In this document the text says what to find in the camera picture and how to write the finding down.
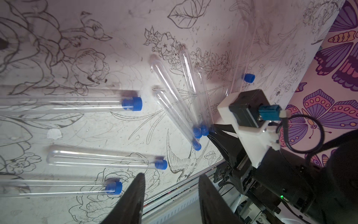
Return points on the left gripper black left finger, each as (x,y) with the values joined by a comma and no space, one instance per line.
(129,208)

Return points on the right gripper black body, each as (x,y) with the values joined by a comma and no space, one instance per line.
(237,169)

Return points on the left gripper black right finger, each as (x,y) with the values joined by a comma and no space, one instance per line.
(213,208)

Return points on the test tube blue stopper two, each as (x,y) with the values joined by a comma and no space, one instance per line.
(175,112)

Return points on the test tube blue stopper three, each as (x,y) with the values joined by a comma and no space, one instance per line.
(175,98)

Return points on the clear test tube one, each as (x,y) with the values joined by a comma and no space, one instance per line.
(206,122)
(243,41)

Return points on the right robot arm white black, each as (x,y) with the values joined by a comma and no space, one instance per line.
(327,195)

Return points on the test tube blue stopper front-middle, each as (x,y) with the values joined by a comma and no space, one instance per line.
(90,158)

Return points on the test tube blue stopper front-left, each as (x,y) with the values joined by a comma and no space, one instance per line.
(41,188)

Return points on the test tube blue stopper left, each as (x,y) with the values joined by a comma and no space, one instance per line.
(31,105)

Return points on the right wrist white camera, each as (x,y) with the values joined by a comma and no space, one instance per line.
(249,113)

